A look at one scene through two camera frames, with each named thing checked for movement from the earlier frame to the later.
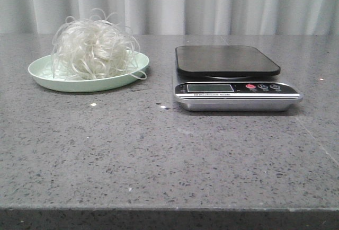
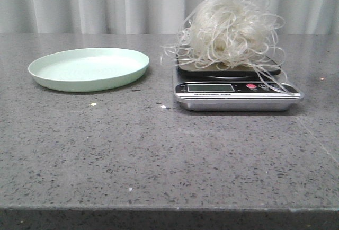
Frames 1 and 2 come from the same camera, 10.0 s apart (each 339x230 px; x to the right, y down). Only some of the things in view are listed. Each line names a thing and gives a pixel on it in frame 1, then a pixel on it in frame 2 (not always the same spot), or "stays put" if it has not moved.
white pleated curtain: x=175 y=5 stays put
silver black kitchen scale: x=224 y=78 stays put
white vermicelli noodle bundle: x=99 y=46 -> x=231 y=29
